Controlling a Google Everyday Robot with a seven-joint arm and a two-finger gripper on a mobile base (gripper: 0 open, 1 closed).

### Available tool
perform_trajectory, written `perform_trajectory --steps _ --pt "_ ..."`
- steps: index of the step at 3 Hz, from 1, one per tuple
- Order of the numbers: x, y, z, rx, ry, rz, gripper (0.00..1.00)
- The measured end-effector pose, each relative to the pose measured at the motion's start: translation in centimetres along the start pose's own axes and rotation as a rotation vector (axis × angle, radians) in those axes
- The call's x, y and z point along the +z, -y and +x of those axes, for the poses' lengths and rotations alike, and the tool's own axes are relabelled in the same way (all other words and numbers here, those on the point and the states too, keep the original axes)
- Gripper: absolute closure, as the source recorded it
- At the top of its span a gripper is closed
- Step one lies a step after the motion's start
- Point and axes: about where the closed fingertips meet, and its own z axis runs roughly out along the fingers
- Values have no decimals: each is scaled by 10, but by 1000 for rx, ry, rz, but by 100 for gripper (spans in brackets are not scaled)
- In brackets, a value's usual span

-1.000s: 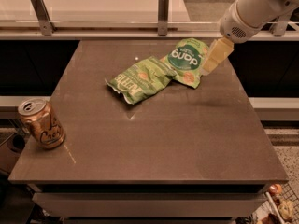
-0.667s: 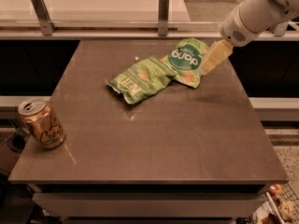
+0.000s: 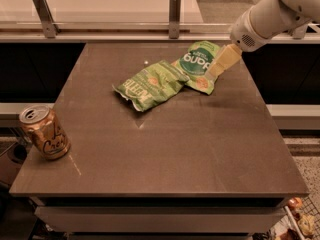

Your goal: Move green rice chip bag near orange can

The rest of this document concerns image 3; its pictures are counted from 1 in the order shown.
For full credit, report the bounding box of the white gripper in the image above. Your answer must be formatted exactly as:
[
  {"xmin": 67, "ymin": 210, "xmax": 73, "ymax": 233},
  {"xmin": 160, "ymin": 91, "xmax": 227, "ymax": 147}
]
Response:
[{"xmin": 205, "ymin": 10, "xmax": 266, "ymax": 81}]

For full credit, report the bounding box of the green rice chip bag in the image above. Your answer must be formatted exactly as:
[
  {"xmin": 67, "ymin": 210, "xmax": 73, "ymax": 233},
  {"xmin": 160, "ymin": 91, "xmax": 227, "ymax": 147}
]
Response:
[{"xmin": 172, "ymin": 41, "xmax": 220, "ymax": 95}]

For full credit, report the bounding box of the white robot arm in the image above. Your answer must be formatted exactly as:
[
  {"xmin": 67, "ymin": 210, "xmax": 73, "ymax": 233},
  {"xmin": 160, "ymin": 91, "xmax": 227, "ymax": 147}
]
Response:
[{"xmin": 205, "ymin": 0, "xmax": 320, "ymax": 81}]

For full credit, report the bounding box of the green Kettle chip bag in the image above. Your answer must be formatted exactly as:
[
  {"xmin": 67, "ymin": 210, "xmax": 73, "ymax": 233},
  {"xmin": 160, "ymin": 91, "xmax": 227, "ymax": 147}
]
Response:
[{"xmin": 114, "ymin": 60, "xmax": 190, "ymax": 112}]

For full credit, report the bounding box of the orange LaCroix can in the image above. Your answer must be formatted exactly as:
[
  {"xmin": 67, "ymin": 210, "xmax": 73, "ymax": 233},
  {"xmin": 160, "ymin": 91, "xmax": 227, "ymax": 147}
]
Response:
[{"xmin": 19, "ymin": 105, "xmax": 71, "ymax": 160}]

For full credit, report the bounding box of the middle metal railing bracket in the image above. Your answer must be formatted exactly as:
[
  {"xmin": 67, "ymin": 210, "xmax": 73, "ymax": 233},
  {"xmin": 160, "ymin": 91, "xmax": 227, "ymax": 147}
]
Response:
[{"xmin": 168, "ymin": 0, "xmax": 181, "ymax": 39}]

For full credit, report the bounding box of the metal railing bracket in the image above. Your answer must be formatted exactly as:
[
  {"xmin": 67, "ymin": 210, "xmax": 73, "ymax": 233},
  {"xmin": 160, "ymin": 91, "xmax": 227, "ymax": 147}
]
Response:
[
  {"xmin": 168, "ymin": 0, "xmax": 181, "ymax": 39},
  {"xmin": 32, "ymin": 0, "xmax": 59, "ymax": 38}
]

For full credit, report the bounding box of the wire basket with snacks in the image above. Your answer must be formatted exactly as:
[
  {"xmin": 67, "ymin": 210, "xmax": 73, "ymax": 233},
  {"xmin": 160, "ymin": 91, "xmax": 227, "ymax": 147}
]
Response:
[{"xmin": 268, "ymin": 197, "xmax": 320, "ymax": 240}]

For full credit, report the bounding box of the left metal railing bracket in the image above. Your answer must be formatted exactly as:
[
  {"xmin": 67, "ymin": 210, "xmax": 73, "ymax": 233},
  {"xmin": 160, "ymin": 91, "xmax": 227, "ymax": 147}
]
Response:
[{"xmin": 32, "ymin": 0, "xmax": 59, "ymax": 38}]

